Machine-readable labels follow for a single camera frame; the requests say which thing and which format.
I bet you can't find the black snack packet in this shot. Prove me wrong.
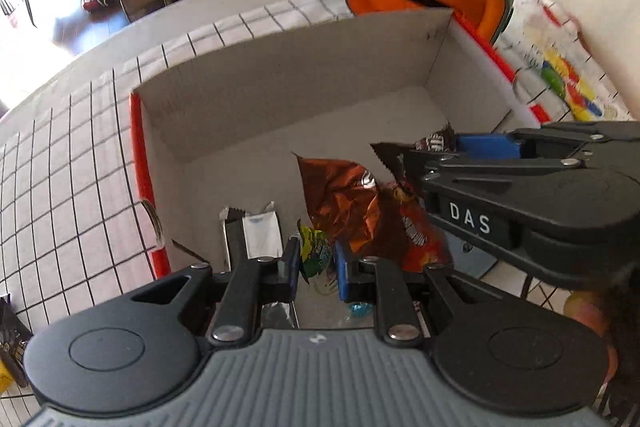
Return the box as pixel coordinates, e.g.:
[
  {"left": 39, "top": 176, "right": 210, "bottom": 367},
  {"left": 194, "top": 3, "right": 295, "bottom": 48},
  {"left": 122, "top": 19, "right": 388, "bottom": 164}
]
[{"left": 0, "top": 294, "right": 33, "bottom": 389}]

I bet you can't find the colourful printed cloth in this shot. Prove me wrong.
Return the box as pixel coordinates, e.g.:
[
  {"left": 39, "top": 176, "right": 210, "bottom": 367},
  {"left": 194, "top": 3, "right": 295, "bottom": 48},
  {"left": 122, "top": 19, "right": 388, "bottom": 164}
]
[{"left": 500, "top": 0, "right": 636, "bottom": 122}]

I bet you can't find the red cardboard box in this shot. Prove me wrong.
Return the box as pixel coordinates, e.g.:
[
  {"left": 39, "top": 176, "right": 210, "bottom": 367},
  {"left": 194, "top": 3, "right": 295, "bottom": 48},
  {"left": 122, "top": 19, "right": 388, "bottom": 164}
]
[{"left": 129, "top": 9, "right": 551, "bottom": 343}]

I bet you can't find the small green candy packet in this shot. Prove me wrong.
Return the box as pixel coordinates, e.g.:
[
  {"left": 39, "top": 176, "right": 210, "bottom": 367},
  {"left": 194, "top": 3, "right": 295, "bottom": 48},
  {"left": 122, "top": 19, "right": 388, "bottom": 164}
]
[{"left": 297, "top": 219, "right": 341, "bottom": 295}]

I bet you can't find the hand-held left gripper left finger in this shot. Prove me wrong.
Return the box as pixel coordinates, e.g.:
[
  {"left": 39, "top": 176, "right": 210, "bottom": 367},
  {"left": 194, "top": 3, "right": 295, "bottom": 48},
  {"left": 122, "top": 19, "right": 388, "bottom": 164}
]
[{"left": 131, "top": 238, "right": 302, "bottom": 347}]

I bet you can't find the brown chip bag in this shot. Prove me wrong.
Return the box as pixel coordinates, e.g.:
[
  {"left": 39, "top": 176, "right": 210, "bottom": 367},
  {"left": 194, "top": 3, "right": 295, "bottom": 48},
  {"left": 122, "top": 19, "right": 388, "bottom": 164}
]
[{"left": 292, "top": 152, "right": 453, "bottom": 275}]

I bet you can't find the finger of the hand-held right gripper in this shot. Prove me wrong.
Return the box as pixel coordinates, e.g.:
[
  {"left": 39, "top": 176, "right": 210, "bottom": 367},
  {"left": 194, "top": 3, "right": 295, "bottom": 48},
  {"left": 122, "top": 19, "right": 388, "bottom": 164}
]
[
  {"left": 457, "top": 121, "right": 640, "bottom": 162},
  {"left": 404, "top": 149, "right": 608, "bottom": 196}
]

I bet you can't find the checked tablecloth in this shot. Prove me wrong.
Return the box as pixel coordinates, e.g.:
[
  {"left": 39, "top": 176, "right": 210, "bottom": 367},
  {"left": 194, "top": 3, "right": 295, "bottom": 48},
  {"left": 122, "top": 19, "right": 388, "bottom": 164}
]
[{"left": 0, "top": 0, "right": 616, "bottom": 427}]

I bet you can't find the person's right hand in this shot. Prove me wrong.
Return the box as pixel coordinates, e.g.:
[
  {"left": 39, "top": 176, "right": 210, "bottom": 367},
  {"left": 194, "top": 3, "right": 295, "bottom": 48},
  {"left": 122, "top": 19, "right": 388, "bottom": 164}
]
[{"left": 562, "top": 291, "right": 618, "bottom": 388}]

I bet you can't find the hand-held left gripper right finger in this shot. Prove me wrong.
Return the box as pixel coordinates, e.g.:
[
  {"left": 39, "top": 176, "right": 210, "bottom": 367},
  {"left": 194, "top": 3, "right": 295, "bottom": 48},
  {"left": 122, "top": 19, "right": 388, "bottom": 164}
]
[{"left": 334, "top": 238, "right": 501, "bottom": 347}]

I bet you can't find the silver packet with dark edges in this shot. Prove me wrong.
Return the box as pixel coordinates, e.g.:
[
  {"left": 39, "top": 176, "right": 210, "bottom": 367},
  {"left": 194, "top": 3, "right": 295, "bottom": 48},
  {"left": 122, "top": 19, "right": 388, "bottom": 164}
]
[{"left": 218, "top": 201, "right": 282, "bottom": 273}]

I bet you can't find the dark brown chocolate packet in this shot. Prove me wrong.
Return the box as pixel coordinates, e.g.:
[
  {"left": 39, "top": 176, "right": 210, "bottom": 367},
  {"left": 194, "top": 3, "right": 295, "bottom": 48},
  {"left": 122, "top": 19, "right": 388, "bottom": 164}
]
[{"left": 371, "top": 122, "right": 458, "bottom": 188}]

